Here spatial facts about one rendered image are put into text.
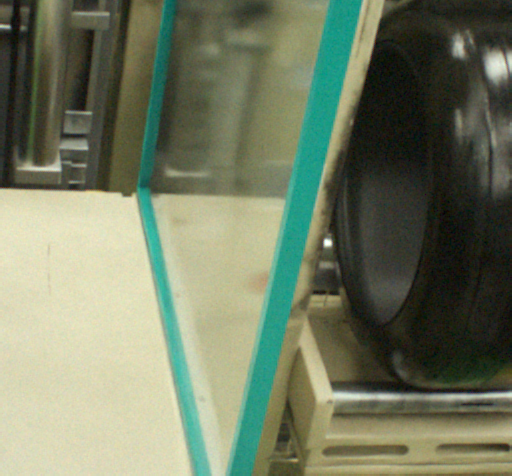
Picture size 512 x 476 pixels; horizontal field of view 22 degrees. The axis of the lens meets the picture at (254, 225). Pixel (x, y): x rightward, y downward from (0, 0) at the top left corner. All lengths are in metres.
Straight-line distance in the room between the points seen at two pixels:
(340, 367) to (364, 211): 0.25
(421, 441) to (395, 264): 0.32
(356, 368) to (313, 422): 0.29
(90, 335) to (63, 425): 0.13
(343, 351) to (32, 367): 0.91
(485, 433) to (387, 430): 0.15
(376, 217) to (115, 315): 0.83
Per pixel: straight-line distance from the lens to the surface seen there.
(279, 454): 2.63
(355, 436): 1.89
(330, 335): 2.14
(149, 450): 1.23
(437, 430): 1.94
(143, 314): 1.37
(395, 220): 2.13
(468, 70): 1.66
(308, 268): 1.79
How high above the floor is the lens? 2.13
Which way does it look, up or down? 34 degrees down
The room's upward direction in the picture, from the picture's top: 12 degrees clockwise
